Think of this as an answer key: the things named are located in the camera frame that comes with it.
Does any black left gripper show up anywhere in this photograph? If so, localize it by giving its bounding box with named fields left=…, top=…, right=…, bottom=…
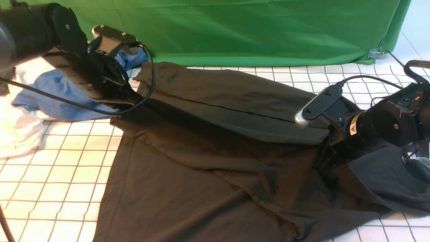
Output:
left=44, top=48, right=142, bottom=106

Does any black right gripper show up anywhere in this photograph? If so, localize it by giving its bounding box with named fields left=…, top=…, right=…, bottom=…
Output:
left=314, top=112, right=356, bottom=175

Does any dark gray long-sleeved shirt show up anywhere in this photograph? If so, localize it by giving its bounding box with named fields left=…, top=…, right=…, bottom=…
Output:
left=93, top=62, right=429, bottom=242

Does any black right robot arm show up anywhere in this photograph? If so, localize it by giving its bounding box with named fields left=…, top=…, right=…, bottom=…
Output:
left=315, top=84, right=429, bottom=174

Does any blue shirt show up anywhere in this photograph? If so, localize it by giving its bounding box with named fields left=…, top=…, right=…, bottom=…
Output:
left=12, top=49, right=148, bottom=121

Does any white shirt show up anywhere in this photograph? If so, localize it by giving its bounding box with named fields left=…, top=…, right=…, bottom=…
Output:
left=0, top=58, right=54, bottom=158

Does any metal binder clip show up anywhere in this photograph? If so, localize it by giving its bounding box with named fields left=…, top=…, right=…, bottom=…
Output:
left=367, top=47, right=385, bottom=60

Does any green backdrop cloth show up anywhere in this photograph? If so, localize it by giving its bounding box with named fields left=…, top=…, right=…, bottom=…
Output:
left=20, top=0, right=413, bottom=67

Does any white grid tablecloth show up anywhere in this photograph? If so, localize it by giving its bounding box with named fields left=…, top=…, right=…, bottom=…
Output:
left=0, top=63, right=429, bottom=242

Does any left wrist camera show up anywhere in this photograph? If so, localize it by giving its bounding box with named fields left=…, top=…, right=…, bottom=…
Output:
left=91, top=25, right=139, bottom=57

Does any black left camera cable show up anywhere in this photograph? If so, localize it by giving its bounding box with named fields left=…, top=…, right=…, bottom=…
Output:
left=0, top=42, right=157, bottom=116

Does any black camera cable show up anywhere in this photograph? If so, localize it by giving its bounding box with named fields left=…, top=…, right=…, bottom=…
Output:
left=336, top=60, right=430, bottom=101
left=0, top=42, right=157, bottom=116

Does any black right camera cable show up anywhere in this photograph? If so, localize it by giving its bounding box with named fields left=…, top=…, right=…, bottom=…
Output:
left=336, top=60, right=430, bottom=101

